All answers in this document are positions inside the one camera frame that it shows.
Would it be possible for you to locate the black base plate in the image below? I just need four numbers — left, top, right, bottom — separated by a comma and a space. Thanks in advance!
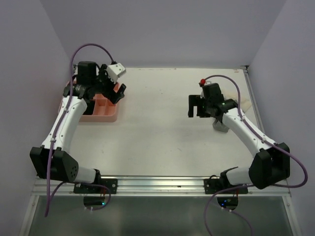
203, 175, 248, 194
73, 178, 118, 194

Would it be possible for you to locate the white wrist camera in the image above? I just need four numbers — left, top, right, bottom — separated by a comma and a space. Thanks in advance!
106, 63, 126, 83
198, 79, 207, 98

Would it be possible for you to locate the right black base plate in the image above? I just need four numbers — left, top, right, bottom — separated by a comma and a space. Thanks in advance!
203, 175, 248, 194

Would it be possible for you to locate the pink compartment tray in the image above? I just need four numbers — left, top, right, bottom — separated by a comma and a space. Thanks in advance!
73, 80, 119, 122

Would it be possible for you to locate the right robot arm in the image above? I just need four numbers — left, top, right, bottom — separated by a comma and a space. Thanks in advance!
188, 80, 290, 193

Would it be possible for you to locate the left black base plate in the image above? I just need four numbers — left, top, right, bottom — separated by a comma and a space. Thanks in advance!
73, 178, 118, 194

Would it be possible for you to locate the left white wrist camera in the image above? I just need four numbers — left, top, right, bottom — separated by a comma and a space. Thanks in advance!
106, 63, 126, 83

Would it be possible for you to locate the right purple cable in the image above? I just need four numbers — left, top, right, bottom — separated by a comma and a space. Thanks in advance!
204, 74, 309, 188

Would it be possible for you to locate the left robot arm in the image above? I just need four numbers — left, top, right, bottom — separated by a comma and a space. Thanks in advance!
30, 61, 126, 193

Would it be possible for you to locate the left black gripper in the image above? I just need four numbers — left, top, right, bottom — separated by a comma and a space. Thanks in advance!
91, 64, 126, 104

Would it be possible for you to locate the purple cable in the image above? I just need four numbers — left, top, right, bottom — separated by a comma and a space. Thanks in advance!
44, 43, 116, 218
204, 74, 309, 188

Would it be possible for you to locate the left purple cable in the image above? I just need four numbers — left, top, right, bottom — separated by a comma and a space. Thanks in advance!
44, 43, 116, 218

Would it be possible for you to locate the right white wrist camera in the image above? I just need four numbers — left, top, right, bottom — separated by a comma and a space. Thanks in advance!
198, 79, 207, 98

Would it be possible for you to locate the aluminium mounting rail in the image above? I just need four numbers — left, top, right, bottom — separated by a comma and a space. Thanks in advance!
31, 176, 291, 197

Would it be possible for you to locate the grey and cream underwear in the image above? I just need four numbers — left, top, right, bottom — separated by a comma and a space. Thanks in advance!
212, 88, 252, 133

